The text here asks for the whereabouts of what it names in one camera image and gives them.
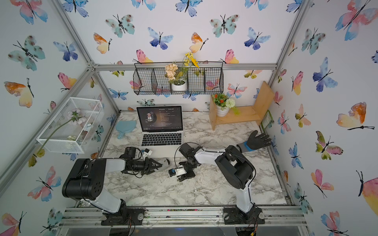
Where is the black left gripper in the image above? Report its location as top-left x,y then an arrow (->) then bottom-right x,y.
130,157 -> 162,174

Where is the grey wireless mouse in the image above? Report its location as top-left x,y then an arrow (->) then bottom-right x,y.
155,158 -> 171,171

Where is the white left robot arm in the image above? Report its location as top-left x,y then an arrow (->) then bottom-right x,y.
62,158 -> 170,214

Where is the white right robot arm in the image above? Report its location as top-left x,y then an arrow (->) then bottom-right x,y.
168,143 -> 256,217

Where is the silver laptop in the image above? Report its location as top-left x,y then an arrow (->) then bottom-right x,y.
137,105 -> 184,158

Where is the light blue hand mirror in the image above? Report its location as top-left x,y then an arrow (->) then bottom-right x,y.
115,120 -> 137,140

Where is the white ribbed flower pot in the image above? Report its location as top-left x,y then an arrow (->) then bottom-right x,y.
216,105 -> 230,117

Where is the black and blue work glove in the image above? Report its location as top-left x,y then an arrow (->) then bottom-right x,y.
237,130 -> 272,153

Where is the green artificial plant with flowers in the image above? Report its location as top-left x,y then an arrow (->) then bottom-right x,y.
212,93 -> 241,116

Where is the white pot with beige flowers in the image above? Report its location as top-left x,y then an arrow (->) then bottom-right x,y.
165,64 -> 188,92

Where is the wooden desktop shelf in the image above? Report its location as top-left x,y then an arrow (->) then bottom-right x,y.
209,81 -> 275,130

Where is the green and white leaflet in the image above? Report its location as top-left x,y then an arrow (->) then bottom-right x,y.
261,110 -> 274,131

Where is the pink artificial flower with stem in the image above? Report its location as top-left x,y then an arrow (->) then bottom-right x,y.
28,108 -> 88,168

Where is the yellow artificial flower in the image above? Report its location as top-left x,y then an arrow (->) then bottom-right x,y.
183,52 -> 199,68

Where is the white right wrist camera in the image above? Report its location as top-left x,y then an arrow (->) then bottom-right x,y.
168,167 -> 187,177

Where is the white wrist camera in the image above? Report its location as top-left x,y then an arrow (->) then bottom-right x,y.
141,149 -> 153,159
168,167 -> 187,177

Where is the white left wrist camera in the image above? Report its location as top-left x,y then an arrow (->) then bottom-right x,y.
141,149 -> 153,159

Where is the black wire wall basket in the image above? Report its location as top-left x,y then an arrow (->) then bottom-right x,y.
131,61 -> 224,95

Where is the white mesh wall box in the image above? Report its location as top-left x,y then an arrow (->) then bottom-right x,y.
36,97 -> 104,154

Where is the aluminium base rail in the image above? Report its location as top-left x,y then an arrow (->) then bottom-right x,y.
59,205 -> 307,229

